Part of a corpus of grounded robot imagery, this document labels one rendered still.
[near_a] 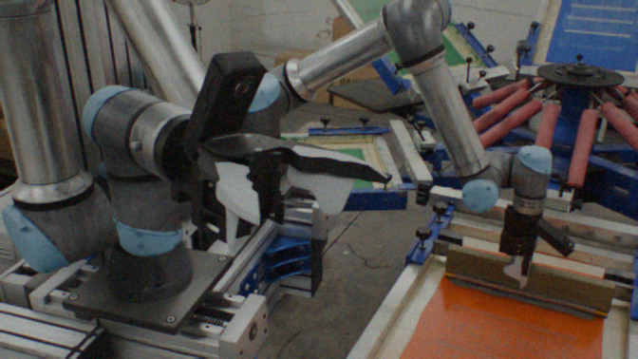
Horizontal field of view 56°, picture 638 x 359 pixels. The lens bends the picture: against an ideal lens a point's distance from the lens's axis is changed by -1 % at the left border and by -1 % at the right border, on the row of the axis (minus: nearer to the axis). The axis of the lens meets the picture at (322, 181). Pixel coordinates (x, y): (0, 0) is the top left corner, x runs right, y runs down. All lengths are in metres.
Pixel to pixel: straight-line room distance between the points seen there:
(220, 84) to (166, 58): 0.30
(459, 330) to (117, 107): 1.05
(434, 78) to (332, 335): 1.87
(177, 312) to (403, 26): 0.70
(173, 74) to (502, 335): 1.01
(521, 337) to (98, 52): 1.10
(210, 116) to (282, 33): 6.05
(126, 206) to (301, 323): 2.34
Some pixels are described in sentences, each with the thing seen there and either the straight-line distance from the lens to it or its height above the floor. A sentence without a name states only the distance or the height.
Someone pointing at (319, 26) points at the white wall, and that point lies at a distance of 6.35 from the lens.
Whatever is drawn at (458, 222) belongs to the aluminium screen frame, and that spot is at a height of 0.99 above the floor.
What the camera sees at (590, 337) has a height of 0.95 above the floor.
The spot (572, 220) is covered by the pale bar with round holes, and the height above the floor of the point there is 1.04.
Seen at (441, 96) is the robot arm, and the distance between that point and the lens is 1.27.
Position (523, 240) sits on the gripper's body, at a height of 1.14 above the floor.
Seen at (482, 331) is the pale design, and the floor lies 0.95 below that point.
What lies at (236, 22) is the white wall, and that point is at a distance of 6.86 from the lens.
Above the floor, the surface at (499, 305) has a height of 0.95.
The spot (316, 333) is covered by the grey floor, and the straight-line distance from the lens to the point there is 2.94.
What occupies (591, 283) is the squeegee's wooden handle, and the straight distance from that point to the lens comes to 1.58.
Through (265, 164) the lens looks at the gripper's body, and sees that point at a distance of 0.54.
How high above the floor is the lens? 1.89
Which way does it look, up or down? 26 degrees down
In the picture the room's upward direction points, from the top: straight up
